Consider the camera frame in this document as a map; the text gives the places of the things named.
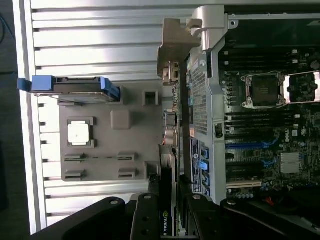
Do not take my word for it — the white expansion slot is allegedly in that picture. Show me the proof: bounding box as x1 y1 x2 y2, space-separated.
226 180 263 190

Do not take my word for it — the long black expansion slot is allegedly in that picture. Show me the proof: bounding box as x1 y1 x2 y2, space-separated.
226 169 263 177
226 161 263 170

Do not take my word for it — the grey parts rack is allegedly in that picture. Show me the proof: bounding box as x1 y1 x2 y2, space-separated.
56 83 162 183

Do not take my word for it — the blue expansion slot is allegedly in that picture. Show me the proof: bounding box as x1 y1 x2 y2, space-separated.
225 141 279 151

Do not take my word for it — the silver chipset heatsink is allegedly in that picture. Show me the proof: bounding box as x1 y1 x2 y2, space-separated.
279 151 301 175

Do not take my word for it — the dark labelled RAM stick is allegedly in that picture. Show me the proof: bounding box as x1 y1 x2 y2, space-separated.
225 127 298 135

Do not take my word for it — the silver CPU chip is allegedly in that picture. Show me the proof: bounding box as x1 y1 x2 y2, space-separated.
67 122 90 145

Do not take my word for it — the black RAM slot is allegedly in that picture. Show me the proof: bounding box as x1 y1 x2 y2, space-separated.
224 112 301 118
224 117 301 123
224 123 300 128
222 56 305 61
222 60 305 66
222 49 305 56
222 66 305 71

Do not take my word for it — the green motherboard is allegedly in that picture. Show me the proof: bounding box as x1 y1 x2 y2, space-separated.
219 47 320 201

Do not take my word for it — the black open PC case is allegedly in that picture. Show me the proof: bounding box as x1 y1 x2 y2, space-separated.
184 0 320 226

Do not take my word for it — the CPU socket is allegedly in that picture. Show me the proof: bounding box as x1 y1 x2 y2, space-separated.
241 72 287 110

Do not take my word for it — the metal socket cover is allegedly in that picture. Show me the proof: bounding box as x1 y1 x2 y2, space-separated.
284 71 320 105

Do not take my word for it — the hard disk with blue carrier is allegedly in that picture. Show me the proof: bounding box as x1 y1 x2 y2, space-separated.
16 76 123 103

